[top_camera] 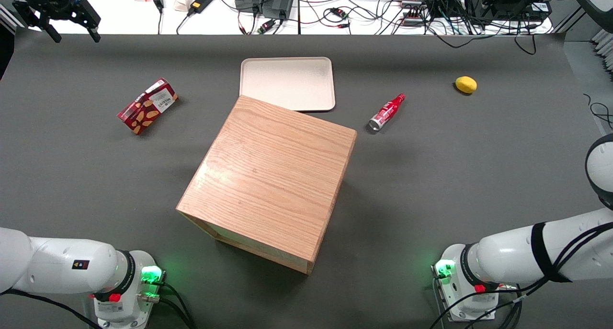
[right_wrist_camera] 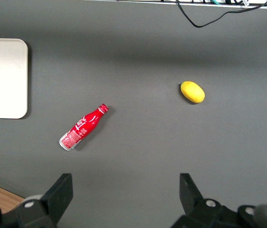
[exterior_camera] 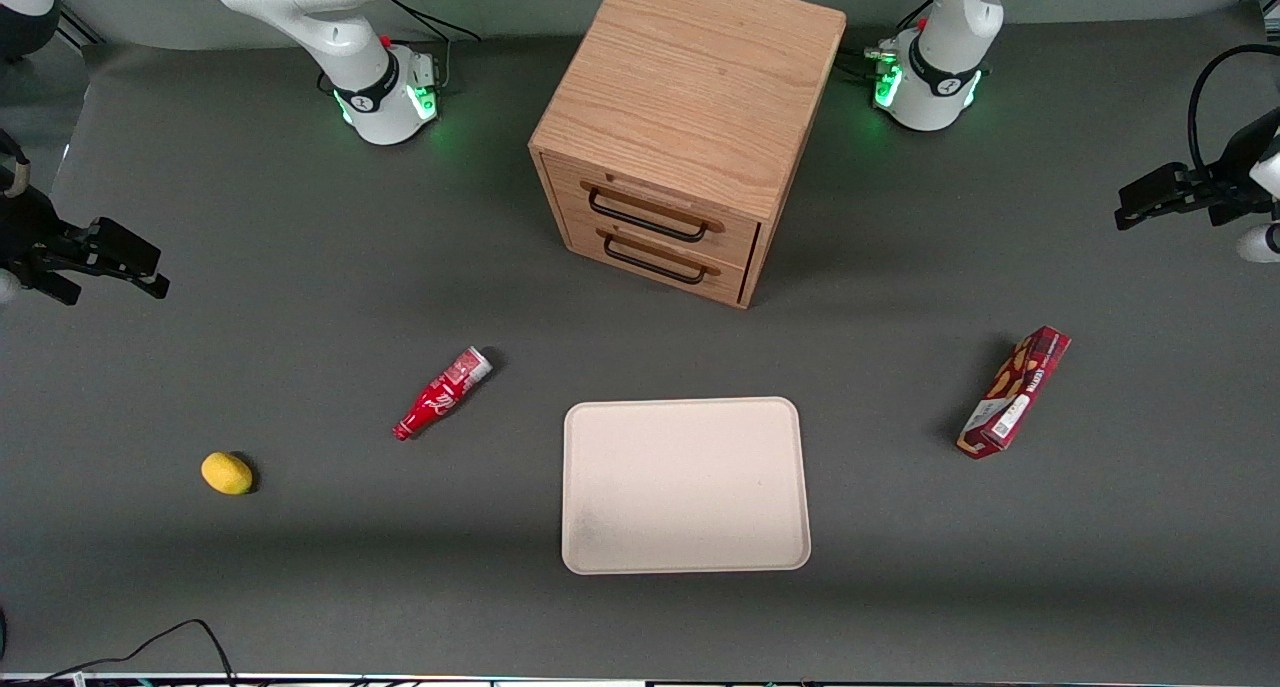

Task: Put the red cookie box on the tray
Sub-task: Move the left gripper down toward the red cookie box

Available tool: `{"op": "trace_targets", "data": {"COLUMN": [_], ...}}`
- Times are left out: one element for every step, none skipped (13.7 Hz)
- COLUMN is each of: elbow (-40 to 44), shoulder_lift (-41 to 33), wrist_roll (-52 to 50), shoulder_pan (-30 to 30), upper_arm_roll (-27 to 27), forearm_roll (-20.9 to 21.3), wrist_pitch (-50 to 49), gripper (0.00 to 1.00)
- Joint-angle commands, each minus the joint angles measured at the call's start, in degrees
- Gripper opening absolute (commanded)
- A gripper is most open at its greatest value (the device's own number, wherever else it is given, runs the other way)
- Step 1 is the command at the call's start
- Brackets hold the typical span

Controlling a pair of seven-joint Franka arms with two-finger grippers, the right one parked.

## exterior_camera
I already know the black right arm base cable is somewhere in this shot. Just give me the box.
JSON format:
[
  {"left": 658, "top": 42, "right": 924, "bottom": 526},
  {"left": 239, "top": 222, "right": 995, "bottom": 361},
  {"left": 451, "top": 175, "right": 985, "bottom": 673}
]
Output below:
[{"left": 318, "top": 0, "right": 483, "bottom": 96}]

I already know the black arm base cable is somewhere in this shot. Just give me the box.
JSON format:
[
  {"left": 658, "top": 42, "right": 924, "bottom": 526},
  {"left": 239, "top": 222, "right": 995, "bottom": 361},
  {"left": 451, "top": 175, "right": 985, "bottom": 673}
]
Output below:
[
  {"left": 318, "top": 0, "right": 483, "bottom": 96},
  {"left": 838, "top": 0, "right": 936, "bottom": 83}
]

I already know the wooden drawer front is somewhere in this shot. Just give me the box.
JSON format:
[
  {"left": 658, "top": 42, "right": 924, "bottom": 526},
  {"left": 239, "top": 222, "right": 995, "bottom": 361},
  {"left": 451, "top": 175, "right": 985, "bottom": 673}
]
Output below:
[
  {"left": 560, "top": 212, "right": 753, "bottom": 306},
  {"left": 543, "top": 153, "right": 763, "bottom": 268}
]

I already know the red cola bottle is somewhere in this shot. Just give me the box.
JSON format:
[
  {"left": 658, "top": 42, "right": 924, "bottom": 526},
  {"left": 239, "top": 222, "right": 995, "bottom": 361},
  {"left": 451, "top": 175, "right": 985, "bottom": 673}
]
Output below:
[{"left": 392, "top": 346, "right": 494, "bottom": 442}]

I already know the black left wrist camera cable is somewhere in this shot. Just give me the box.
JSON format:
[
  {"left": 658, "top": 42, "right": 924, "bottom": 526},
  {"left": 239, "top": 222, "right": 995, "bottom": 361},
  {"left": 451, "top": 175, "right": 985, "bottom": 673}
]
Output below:
[{"left": 1188, "top": 45, "right": 1280, "bottom": 178}]

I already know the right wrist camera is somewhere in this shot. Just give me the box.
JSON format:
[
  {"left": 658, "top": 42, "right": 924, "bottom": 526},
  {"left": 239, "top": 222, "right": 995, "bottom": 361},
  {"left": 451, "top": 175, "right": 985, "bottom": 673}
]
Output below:
[{"left": 0, "top": 182, "right": 89, "bottom": 290}]

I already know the beige rectangular tray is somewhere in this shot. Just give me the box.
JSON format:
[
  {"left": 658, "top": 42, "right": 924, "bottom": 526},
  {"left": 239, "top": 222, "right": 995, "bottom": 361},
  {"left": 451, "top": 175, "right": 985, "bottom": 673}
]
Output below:
[{"left": 562, "top": 397, "right": 812, "bottom": 576}]

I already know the black left arm base cable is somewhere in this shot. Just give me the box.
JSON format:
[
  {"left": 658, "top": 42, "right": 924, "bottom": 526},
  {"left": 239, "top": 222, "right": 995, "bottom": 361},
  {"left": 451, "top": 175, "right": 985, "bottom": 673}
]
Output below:
[{"left": 838, "top": 0, "right": 936, "bottom": 83}]

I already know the wooden two-drawer cabinet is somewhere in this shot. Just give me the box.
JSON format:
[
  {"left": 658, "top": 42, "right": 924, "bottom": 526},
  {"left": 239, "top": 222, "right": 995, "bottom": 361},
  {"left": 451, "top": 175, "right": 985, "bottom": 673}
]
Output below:
[{"left": 528, "top": 0, "right": 848, "bottom": 310}]

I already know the yellow lemon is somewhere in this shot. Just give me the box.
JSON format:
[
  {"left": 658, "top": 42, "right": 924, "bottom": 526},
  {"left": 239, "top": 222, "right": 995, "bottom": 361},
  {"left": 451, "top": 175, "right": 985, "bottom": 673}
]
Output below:
[{"left": 201, "top": 452, "right": 254, "bottom": 496}]

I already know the black wire drawer handle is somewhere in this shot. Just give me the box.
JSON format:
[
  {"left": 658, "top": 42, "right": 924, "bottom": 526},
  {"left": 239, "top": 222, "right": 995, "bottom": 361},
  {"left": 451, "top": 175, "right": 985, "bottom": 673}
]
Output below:
[
  {"left": 588, "top": 187, "right": 709, "bottom": 244},
  {"left": 603, "top": 235, "right": 706, "bottom": 286}
]

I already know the black cable on table edge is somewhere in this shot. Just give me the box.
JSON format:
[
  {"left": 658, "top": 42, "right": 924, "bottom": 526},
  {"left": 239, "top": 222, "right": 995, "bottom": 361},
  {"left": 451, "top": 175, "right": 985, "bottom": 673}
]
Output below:
[{"left": 0, "top": 619, "right": 238, "bottom": 687}]

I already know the red cookie box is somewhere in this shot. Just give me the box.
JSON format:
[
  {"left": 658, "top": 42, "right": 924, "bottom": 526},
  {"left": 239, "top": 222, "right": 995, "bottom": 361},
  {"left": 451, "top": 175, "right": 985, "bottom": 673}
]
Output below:
[{"left": 956, "top": 326, "right": 1072, "bottom": 460}]

